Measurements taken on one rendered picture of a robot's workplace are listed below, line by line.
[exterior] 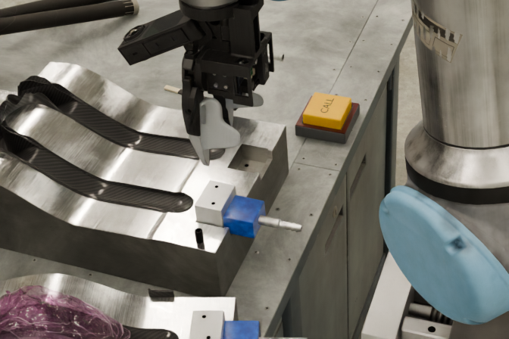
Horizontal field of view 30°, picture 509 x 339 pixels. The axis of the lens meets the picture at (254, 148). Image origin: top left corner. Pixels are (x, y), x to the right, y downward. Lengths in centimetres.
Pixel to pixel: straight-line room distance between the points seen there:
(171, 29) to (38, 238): 40
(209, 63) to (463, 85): 44
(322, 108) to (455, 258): 81
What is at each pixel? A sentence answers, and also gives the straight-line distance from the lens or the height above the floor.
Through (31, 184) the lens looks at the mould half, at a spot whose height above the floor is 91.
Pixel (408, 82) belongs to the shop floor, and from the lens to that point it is 294.
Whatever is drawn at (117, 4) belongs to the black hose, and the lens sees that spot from 177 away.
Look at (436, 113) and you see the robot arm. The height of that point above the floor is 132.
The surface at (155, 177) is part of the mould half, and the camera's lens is 128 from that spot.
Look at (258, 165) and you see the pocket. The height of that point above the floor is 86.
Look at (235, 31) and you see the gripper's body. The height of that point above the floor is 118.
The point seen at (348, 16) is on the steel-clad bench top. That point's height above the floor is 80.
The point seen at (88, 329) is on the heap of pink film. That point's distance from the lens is 110.
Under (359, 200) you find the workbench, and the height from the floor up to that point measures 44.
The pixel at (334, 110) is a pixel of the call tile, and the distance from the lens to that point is 144.
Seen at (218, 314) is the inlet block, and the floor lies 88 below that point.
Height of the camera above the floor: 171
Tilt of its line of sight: 39 degrees down
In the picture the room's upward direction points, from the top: 5 degrees counter-clockwise
